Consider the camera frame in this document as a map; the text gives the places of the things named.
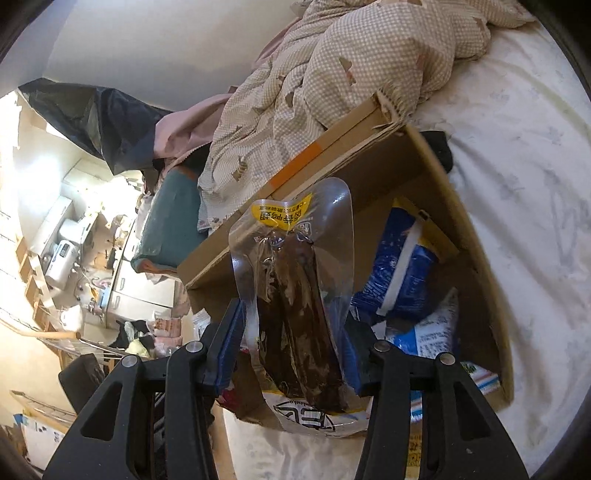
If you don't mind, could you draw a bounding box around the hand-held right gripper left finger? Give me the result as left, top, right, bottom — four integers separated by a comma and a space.
41, 298, 245, 480

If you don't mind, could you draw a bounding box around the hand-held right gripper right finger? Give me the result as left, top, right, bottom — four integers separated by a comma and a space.
342, 318, 529, 480

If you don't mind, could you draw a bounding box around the clear vacuum pack brown meat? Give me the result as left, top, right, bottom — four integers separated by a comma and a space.
228, 178, 370, 414

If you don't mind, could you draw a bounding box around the brown cardboard box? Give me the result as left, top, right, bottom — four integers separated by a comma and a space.
177, 90, 515, 430

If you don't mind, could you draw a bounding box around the white bag black print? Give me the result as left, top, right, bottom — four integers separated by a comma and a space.
261, 388, 375, 439

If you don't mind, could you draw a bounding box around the white blue text bag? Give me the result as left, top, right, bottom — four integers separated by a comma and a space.
385, 288, 462, 363

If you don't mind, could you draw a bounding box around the pile of clothes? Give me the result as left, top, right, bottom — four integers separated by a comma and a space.
111, 318, 185, 358

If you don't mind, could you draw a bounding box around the white drawer cabinet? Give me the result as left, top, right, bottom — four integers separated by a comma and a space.
99, 258, 178, 330

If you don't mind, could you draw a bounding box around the large yellow blue snack bag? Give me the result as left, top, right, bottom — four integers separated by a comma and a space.
351, 196, 460, 324

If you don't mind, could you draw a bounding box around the white green printed packet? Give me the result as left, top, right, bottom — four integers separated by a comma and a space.
462, 362, 502, 398

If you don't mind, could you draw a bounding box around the teal pillow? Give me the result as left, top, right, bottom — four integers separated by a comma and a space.
130, 166, 208, 278

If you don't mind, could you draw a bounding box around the black chair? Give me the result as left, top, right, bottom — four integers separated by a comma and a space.
58, 353, 107, 411

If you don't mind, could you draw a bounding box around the white desktop appliance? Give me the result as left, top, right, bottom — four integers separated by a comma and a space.
44, 240, 79, 287

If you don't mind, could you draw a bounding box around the pink cloth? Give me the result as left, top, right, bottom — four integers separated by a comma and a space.
154, 108, 232, 162

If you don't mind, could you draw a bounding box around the black cloth item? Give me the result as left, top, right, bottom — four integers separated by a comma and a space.
418, 130, 455, 174

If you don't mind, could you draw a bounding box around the checkered beige blanket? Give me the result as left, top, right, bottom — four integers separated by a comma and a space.
196, 0, 536, 232

